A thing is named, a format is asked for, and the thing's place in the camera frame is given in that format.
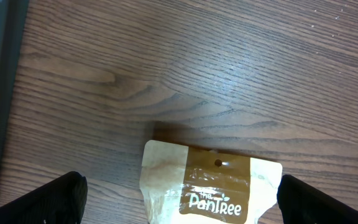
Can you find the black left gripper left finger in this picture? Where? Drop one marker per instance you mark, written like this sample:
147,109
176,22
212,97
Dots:
61,201

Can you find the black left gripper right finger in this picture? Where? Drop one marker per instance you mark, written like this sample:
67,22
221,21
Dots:
301,203

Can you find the brown snack bag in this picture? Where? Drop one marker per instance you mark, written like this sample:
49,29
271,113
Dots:
182,184

